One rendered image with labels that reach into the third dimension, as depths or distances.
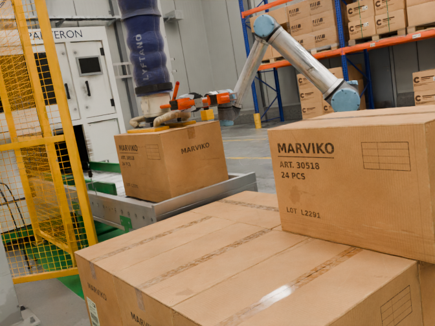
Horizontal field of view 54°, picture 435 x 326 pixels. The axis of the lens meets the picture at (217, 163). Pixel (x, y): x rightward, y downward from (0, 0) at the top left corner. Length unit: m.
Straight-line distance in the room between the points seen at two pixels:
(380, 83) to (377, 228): 9.65
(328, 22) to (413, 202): 8.90
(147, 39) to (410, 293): 1.87
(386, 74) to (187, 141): 8.87
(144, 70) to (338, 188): 1.47
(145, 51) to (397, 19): 7.39
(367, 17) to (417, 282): 8.59
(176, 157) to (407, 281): 1.39
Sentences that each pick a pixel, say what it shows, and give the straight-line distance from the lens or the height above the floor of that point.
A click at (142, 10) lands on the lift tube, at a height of 1.62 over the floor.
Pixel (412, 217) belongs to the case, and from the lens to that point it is 1.34.
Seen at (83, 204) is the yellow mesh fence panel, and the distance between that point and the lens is 2.85.
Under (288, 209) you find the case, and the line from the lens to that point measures 1.64.
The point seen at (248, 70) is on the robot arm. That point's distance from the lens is 2.64.
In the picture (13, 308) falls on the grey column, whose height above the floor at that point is 0.11.
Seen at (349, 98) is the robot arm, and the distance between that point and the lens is 2.42.
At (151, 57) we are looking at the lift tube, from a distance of 2.54.
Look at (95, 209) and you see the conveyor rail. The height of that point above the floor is 0.48.
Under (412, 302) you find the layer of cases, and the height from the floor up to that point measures 0.43.
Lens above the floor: 1.11
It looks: 9 degrees down
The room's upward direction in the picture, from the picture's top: 10 degrees counter-clockwise
